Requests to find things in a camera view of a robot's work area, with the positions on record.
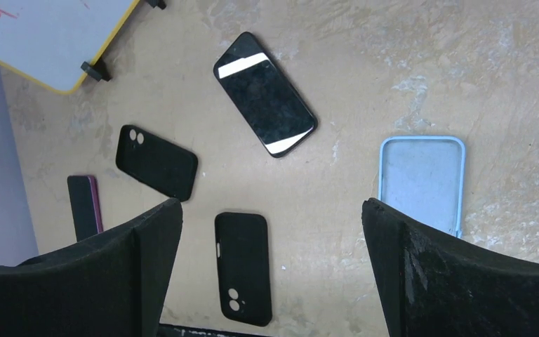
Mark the yellow framed whiteboard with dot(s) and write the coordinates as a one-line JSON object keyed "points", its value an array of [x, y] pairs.
{"points": [[48, 41]]}

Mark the black whiteboard foot left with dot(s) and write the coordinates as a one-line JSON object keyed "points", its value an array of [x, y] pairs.
{"points": [[98, 71]]}

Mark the black smartphone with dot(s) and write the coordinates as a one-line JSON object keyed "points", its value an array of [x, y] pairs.
{"points": [[264, 96]]}

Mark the black whiteboard foot right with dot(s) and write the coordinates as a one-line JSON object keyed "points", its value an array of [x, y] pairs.
{"points": [[157, 3]]}

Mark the black phone case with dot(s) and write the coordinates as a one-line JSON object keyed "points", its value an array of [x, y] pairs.
{"points": [[243, 265], [155, 162]]}

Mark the light blue phone case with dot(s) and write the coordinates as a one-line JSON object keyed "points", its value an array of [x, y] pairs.
{"points": [[423, 177]]}

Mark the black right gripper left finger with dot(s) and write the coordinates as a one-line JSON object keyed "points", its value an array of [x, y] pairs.
{"points": [[111, 284]]}

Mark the purple edged smartphone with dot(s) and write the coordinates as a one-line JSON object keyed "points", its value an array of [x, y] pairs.
{"points": [[85, 206]]}

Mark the black whiteboard foot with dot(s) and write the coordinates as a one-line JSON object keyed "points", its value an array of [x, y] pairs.
{"points": [[98, 71], [157, 3]]}

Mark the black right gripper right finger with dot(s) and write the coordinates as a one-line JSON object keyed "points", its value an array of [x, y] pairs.
{"points": [[433, 284]]}

